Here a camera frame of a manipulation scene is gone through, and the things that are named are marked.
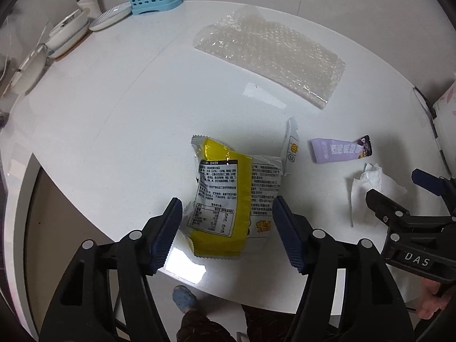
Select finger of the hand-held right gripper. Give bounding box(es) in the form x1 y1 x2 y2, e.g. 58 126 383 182
411 168 456 197
365 187 416 248

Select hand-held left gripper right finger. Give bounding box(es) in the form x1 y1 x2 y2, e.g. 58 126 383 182
272 195 416 342

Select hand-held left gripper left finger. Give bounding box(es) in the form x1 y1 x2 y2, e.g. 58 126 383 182
38 197 184 342

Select white tissue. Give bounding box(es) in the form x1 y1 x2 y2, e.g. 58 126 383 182
348 163 408 228

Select yellow white snack packet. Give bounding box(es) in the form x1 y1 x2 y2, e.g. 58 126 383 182
187 117 302 259

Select person's right hand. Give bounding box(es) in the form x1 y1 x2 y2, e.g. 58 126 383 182
417 278 451 321

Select blue slipper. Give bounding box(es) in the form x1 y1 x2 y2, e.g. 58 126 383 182
172 285 198 315

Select white floral rice cooker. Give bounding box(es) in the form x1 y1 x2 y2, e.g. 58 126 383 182
433 78 456 150

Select purple snack wrapper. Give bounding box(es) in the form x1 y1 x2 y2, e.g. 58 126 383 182
311 135 374 163

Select person's dark patterned pants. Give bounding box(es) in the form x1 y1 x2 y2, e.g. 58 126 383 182
176 303 296 342

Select clear bubble wrap sheet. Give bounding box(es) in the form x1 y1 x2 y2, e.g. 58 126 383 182
193 5 347 109

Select wooden trivet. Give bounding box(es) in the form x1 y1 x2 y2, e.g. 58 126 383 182
53 30 92 59

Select large white bowl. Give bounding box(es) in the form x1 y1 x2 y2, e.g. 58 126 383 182
0 43 50 97

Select stacked white bowls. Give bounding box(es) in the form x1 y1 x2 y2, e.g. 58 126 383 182
46 7 91 52

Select blue striped plate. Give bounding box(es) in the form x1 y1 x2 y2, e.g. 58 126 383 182
88 2 133 31

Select white cup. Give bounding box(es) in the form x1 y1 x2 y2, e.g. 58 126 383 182
78 0 102 18

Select black power cord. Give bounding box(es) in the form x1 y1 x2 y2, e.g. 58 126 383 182
413 86 446 154

